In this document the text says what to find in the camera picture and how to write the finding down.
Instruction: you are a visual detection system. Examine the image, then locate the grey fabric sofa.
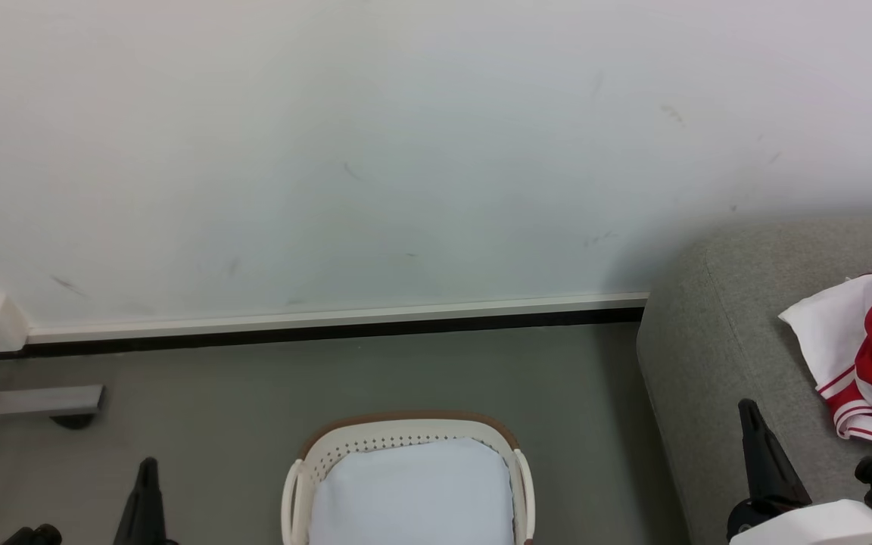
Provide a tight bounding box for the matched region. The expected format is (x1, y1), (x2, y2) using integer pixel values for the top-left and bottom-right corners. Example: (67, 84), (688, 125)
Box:
(637, 212), (872, 545)

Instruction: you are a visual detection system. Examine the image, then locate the white skirting board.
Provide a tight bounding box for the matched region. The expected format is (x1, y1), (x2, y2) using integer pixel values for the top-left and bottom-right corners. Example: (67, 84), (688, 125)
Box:
(27, 293), (649, 345)

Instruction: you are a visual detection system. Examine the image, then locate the white laundry basket brown rim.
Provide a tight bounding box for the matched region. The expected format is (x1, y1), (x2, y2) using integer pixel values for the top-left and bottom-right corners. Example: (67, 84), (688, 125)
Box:
(281, 411), (537, 545)

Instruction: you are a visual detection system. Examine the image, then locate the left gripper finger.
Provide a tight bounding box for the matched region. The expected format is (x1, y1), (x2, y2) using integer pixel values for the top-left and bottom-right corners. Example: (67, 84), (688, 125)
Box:
(113, 456), (179, 545)
(1, 524), (62, 545)

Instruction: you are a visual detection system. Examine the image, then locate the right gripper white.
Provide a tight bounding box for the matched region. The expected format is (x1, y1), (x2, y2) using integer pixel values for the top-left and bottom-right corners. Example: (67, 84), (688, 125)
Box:
(727, 399), (872, 545)

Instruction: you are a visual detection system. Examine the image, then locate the pale blue cloth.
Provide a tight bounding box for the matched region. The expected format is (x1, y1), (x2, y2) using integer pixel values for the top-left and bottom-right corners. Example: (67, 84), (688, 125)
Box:
(307, 438), (516, 545)

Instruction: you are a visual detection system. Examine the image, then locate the grey table leg foot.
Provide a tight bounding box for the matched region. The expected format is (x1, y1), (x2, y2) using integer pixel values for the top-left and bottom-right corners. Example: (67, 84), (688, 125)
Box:
(0, 344), (105, 455)

